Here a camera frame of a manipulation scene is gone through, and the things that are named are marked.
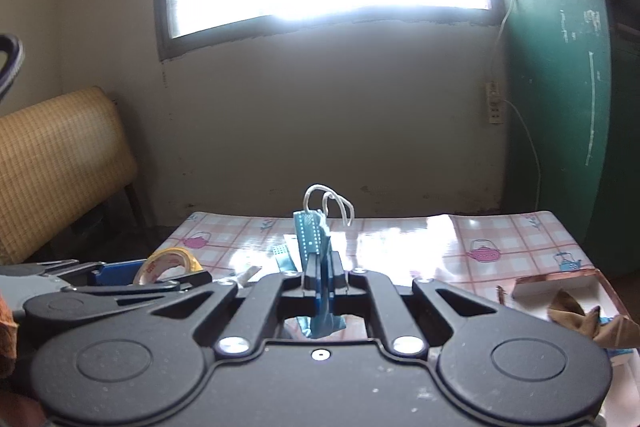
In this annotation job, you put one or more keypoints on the green door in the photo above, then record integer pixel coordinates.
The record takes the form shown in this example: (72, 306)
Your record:
(555, 82)

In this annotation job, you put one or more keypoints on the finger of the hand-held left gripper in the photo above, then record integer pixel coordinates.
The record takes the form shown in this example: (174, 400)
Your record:
(150, 287)
(115, 271)

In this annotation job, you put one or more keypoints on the brown wrapper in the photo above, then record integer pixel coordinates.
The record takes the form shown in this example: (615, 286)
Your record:
(580, 317)

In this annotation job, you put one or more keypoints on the wall power outlet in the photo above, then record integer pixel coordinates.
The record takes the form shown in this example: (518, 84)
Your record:
(495, 103)

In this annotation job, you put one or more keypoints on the cardboard box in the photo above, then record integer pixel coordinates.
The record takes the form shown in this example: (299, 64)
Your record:
(540, 288)

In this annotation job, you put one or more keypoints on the person's orange garment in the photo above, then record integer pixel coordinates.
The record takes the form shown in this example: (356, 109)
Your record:
(20, 412)

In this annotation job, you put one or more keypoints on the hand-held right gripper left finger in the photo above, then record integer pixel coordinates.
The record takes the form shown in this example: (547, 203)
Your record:
(312, 282)

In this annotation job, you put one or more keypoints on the yellow tape roll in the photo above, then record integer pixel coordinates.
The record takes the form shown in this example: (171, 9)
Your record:
(167, 263)

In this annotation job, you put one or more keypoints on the checkered teapot print tablecloth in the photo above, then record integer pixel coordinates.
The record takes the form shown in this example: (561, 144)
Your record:
(400, 247)

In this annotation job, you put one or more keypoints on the blue face mask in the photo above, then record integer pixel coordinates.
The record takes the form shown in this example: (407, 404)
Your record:
(312, 232)

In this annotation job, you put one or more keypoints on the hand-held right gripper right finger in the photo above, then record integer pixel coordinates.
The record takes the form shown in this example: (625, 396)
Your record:
(336, 282)

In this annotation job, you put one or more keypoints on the person's left forearm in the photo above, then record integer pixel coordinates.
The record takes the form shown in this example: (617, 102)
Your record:
(7, 332)

